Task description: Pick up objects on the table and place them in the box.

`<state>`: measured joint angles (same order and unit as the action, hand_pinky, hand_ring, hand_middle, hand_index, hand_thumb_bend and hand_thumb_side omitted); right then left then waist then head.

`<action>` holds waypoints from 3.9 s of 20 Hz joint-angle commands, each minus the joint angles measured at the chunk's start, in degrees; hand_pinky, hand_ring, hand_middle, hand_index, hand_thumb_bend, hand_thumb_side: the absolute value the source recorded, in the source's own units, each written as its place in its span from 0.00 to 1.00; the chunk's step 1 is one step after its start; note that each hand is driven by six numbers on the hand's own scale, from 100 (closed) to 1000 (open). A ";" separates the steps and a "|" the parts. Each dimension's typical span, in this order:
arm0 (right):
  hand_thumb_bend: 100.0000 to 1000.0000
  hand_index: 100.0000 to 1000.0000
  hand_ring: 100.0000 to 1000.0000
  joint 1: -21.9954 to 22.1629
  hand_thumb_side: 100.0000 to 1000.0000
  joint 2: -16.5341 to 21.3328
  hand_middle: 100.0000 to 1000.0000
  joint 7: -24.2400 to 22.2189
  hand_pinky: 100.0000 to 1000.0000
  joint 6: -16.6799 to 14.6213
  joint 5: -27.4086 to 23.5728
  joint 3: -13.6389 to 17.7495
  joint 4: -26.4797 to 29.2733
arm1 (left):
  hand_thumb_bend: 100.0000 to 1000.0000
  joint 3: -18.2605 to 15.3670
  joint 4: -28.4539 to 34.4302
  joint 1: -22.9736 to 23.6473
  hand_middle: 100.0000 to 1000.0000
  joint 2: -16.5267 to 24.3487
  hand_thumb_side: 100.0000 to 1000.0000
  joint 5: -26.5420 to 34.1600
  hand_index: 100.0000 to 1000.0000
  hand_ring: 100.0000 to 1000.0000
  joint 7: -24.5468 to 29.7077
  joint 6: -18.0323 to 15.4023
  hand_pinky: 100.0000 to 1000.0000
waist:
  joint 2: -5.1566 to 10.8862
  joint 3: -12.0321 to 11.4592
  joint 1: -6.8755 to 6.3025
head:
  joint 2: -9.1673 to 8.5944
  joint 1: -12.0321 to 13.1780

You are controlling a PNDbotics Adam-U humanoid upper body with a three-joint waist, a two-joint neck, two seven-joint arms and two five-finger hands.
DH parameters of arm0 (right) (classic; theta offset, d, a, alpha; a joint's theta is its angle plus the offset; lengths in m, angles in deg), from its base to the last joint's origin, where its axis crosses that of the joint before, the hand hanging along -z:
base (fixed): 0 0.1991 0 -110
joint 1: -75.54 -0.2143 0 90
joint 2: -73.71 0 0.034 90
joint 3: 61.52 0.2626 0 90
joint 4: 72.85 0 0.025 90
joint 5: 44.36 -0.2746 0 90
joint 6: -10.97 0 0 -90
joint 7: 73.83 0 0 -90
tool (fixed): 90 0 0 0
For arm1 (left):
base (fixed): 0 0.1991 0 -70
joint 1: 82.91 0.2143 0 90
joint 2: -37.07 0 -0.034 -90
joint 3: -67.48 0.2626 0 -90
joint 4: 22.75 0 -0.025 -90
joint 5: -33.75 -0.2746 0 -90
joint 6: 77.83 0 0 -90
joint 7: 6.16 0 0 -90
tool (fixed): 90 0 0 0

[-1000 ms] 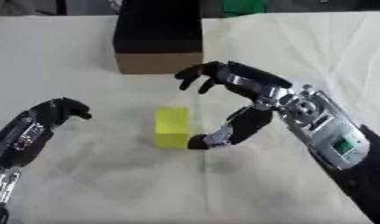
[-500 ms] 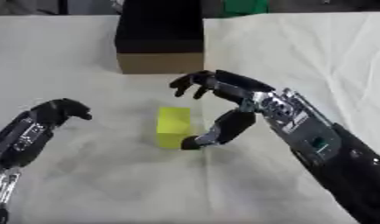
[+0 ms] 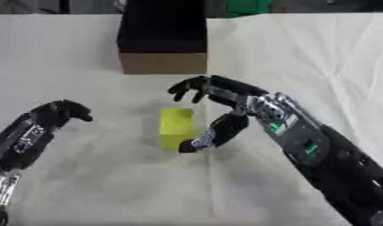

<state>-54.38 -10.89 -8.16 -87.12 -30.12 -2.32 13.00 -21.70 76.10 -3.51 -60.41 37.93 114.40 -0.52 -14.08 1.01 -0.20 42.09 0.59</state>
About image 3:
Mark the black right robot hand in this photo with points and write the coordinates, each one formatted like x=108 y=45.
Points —
x=229 y=88

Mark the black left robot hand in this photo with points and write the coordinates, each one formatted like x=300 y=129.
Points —
x=35 y=129

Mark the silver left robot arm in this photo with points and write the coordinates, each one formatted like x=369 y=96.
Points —
x=3 y=191

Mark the tan cardboard box black inside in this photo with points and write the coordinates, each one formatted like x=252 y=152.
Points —
x=162 y=41

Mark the yellow rectangular block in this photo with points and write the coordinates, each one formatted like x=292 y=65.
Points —
x=175 y=127

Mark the green object beyond table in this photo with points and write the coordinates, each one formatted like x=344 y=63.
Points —
x=247 y=6

